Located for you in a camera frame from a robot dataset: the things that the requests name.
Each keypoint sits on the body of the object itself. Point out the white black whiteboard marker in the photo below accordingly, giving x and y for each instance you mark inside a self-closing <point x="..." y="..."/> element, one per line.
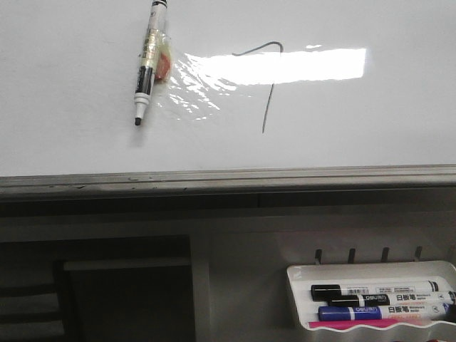
<point x="153" y="59"/>

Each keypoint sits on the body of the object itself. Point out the white glossy whiteboard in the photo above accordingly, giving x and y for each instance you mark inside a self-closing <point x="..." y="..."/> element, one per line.
<point x="262" y="96"/>

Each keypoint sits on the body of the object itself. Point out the blue capped whiteboard marker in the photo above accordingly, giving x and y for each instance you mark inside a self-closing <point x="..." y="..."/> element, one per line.
<point x="400" y="312"/>

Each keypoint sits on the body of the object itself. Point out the white plastic marker tray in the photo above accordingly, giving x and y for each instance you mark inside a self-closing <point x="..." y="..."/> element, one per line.
<point x="306" y="309"/>

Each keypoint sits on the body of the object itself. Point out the black capped marker upper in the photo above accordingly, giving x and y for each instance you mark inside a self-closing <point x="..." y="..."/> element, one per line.
<point x="323" y="292"/>

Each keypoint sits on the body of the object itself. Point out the black capped marker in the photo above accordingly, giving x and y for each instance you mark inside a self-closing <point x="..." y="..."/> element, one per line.
<point x="323" y="292"/>
<point x="364" y="300"/>

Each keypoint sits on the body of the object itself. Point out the pink marker in tray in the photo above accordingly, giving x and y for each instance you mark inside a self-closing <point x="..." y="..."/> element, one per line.
<point x="344" y="325"/>

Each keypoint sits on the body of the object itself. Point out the black capped marker middle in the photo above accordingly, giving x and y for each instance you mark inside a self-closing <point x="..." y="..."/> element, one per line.
<point x="364" y="300"/>

